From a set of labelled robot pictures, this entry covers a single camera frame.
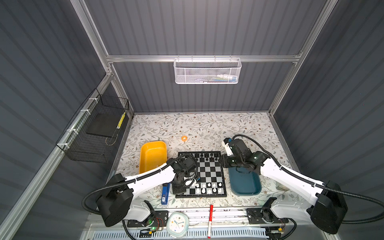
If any yellow plastic tray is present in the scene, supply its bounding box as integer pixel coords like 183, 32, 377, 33
139, 141, 168, 174

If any black wire basket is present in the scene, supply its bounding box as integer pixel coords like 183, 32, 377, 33
57, 89, 130, 164

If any black white chessboard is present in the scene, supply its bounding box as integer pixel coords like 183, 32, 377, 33
176, 151, 227, 198

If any teal plastic tray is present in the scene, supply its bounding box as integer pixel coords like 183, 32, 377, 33
229, 167, 262, 196

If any red white marker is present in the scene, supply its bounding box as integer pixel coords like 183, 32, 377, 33
207, 205, 214, 239

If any blue stapler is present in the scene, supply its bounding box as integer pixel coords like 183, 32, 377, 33
161, 183, 171, 205

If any small white clock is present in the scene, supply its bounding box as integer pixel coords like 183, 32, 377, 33
166, 212, 190, 238

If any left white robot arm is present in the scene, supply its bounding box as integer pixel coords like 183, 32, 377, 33
82, 154, 199, 240

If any white wire basket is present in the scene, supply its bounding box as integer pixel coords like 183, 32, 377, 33
173, 58, 242, 85

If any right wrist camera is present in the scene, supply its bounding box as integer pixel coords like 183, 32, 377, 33
222, 138, 253, 158

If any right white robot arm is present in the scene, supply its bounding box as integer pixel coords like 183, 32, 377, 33
220, 134, 384, 235

